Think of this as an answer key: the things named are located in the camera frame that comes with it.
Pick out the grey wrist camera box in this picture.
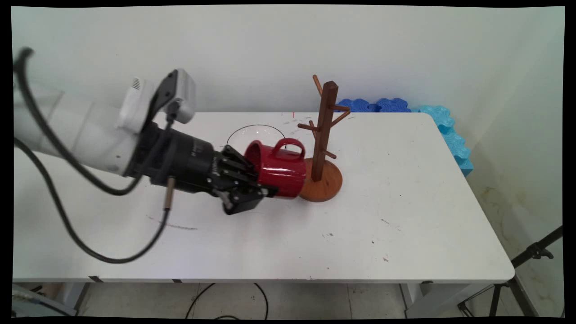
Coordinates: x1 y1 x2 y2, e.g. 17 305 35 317
155 68 197 125

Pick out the black tripod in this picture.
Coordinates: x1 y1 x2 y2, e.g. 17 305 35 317
458 225 564 318

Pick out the red ceramic mug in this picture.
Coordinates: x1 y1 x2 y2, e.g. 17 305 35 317
244 138 307 199

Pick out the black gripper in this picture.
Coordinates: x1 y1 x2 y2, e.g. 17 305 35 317
125 121 278 216

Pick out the brown wooden mug tree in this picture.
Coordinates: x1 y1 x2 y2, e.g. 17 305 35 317
297 74 351 203

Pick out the white plate with black rim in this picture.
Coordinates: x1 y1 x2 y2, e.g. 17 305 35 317
226 125 287 152

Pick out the dark blue foam mat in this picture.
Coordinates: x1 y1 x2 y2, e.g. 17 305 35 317
337 98 413 113

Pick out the light blue foam mat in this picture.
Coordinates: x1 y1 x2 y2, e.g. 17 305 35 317
410 105 474 176

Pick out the white table leg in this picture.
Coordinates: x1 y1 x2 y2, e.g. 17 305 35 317
400 283 451 318
61 283 90 311

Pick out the black floor cable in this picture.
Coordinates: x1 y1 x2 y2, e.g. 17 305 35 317
184 283 269 320

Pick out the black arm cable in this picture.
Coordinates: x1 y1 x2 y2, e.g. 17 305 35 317
13 47 177 264

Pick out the white ribbed camera bracket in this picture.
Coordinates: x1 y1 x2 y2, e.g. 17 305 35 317
118 76 156 134

